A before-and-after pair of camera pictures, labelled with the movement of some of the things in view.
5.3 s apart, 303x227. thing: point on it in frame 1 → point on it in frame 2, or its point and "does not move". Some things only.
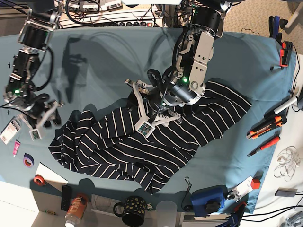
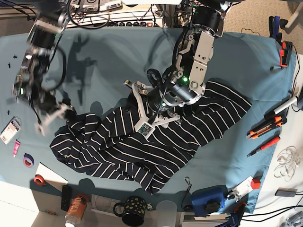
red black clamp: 287,46 does not move
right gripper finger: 131,102 does not move
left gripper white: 35,133 → 66,109
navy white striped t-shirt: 106,139 does not move
